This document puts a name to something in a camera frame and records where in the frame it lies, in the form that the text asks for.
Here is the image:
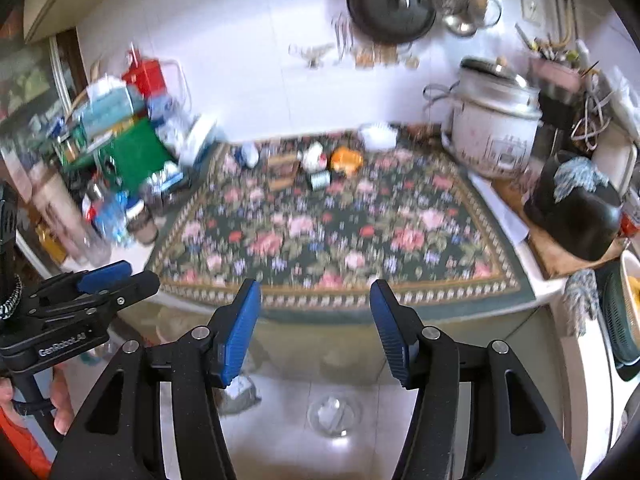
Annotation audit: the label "wooden cutting board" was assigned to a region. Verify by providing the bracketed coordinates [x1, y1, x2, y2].
[492, 175, 628, 281]

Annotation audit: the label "person's left hand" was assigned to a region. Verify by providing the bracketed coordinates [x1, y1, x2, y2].
[0, 367, 77, 436]

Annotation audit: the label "wall hook rack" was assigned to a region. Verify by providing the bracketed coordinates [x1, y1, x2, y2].
[289, 41, 337, 69]

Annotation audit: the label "black wok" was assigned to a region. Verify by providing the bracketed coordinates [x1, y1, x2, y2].
[346, 0, 437, 44]

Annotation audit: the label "green box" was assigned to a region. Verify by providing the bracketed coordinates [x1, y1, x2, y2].
[95, 119, 179, 192]

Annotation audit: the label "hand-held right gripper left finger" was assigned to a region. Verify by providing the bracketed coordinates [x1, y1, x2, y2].
[50, 278, 262, 480]

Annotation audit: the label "grey hanging cloth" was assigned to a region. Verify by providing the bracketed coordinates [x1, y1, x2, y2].
[562, 270, 602, 339]

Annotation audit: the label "jar with brown contents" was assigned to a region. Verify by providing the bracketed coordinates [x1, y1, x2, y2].
[125, 202, 160, 246]

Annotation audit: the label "small brown box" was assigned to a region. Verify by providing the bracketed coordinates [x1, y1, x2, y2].
[265, 153, 302, 192]

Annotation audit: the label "floral tablecloth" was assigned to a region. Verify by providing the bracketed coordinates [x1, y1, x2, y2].
[145, 130, 538, 311]

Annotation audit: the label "pink utensil holder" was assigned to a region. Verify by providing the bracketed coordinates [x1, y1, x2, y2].
[529, 55, 584, 92]

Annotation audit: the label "blue water bottles pack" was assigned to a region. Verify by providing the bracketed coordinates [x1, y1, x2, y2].
[92, 194, 137, 249]

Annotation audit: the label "green plastic basket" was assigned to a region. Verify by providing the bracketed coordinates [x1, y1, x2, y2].
[596, 260, 640, 382]

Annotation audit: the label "light blue tissue pack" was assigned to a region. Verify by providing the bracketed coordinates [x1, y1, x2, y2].
[81, 77, 147, 137]

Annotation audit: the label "white cables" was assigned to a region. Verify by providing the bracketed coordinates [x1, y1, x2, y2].
[570, 72, 617, 154]

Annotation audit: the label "person's left forearm orange sleeve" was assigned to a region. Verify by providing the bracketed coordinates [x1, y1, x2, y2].
[0, 405, 55, 480]

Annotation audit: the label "yellow bowl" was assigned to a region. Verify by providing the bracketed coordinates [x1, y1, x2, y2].
[620, 250, 640, 313]

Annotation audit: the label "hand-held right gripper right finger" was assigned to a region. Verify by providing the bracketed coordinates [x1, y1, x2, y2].
[370, 279, 593, 480]

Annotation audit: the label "blue-grey cloth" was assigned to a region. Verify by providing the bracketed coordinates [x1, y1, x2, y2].
[552, 156, 609, 206]

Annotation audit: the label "white rice cooker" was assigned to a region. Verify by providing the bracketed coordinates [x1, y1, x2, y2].
[442, 56, 544, 180]

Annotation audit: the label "black bread maker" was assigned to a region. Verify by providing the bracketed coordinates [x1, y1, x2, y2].
[523, 152, 624, 262]

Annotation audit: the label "orange packet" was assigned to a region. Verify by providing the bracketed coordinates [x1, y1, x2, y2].
[329, 146, 365, 176]

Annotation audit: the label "red box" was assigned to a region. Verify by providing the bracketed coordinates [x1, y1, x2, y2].
[122, 50, 167, 99]

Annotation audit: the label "black container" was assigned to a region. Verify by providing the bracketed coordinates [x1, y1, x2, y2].
[536, 87, 582, 132]

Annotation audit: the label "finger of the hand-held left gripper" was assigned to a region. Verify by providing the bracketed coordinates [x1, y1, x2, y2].
[36, 260, 134, 307]
[30, 270, 161, 331]

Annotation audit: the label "gas pipe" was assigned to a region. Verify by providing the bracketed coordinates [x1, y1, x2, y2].
[549, 0, 582, 47]

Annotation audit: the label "white and red paper cup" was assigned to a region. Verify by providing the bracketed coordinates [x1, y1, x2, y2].
[299, 142, 329, 171]

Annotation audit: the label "crumpled foil bag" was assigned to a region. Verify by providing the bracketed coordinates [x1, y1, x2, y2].
[220, 374, 262, 414]

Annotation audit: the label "white paper tray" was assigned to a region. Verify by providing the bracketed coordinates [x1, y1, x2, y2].
[359, 122, 400, 151]

